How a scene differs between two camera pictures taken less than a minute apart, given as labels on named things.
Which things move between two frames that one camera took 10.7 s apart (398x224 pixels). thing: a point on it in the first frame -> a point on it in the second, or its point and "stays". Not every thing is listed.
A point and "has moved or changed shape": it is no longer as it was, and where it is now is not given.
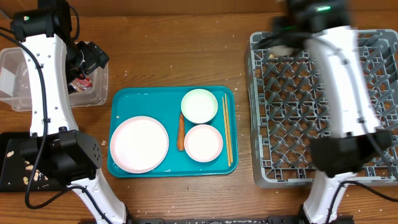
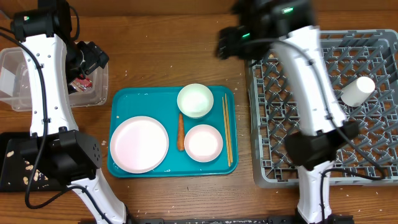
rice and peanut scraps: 29,167 stays
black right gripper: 287,28 -> 231,48
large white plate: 139,144 stays
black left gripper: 95,58 stays
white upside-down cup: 282,50 has moved or changed shape
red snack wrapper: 82,84 stays
